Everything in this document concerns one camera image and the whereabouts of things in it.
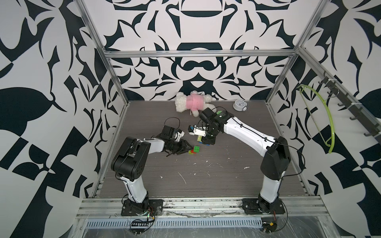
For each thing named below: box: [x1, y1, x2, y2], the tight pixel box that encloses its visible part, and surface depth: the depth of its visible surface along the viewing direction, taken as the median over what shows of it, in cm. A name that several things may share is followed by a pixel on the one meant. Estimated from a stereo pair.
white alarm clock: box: [232, 99, 248, 112], surface depth 117 cm
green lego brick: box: [193, 145, 200, 153], surface depth 91 cm
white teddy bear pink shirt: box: [174, 90, 217, 118], surface depth 110 cm
